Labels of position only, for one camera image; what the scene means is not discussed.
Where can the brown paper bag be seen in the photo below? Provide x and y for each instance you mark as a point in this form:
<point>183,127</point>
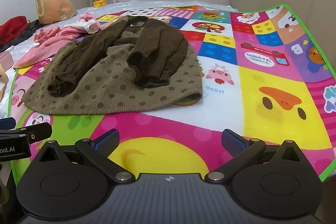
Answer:
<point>55,6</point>

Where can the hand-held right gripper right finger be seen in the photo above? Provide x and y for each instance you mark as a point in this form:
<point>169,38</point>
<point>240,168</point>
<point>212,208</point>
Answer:
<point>232,143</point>

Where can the white and pink garment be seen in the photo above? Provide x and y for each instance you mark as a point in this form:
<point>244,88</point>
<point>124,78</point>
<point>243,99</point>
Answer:
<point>84,24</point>

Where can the colourful cartoon play mat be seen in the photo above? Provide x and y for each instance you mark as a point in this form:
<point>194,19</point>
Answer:
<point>257,61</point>

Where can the small orange yellow container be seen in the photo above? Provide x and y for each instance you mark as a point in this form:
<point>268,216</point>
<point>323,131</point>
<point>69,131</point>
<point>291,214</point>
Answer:
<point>99,3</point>

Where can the pink cardboard box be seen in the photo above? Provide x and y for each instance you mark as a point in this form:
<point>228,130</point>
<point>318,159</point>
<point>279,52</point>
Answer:
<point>5,60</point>

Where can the dark cloth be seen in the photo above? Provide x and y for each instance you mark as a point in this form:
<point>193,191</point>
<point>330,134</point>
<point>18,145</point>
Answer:
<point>29,29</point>

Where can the red knitted garment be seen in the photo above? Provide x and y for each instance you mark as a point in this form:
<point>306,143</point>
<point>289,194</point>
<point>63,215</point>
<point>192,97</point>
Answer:
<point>11,29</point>

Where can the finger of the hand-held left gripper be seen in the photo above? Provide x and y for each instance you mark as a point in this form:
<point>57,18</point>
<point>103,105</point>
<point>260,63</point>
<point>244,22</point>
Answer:
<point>6,123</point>
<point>36,131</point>

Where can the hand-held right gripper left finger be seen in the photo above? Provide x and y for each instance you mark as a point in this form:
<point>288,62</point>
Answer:
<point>107,142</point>

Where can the pink ribbed sweater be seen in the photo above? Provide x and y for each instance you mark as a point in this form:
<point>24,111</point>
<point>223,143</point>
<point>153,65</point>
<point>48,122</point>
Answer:
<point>44,45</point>

